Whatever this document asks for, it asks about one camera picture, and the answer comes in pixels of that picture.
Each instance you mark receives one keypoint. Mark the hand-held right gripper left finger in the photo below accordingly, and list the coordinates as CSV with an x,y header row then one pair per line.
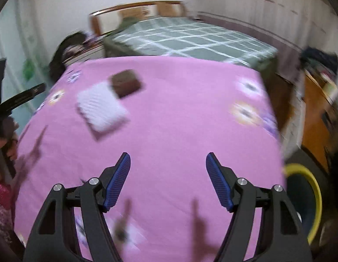
x,y
117,181

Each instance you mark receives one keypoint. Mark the wooden bed headboard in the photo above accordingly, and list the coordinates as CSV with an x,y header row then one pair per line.
x,y
136,9

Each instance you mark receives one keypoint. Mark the person's pink sparkly clothing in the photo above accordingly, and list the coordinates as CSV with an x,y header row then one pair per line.
x,y
1,204

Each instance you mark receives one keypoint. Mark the dark brown cloth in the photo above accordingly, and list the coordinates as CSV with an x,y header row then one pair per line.
x,y
126,83

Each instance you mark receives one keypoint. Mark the person's left hand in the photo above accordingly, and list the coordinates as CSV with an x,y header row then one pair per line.
x,y
11,150

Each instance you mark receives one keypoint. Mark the wooden cabinet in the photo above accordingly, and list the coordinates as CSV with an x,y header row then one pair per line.
x,y
314,120

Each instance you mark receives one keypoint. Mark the yellow rimmed waste bin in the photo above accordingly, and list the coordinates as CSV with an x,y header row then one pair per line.
x,y
316,193

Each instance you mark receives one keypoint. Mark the dark floral bag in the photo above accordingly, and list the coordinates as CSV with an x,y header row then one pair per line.
x,y
65,57

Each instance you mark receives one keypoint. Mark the pink floral tablecloth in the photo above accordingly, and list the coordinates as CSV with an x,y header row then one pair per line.
x,y
171,114

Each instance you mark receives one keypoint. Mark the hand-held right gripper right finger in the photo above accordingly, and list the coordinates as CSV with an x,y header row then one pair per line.
x,y
219,182

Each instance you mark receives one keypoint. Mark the pile of dark clothes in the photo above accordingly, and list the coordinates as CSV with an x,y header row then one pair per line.
x,y
320,60

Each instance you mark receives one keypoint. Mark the green checked bed blanket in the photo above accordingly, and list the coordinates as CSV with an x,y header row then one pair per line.
x,y
190,41

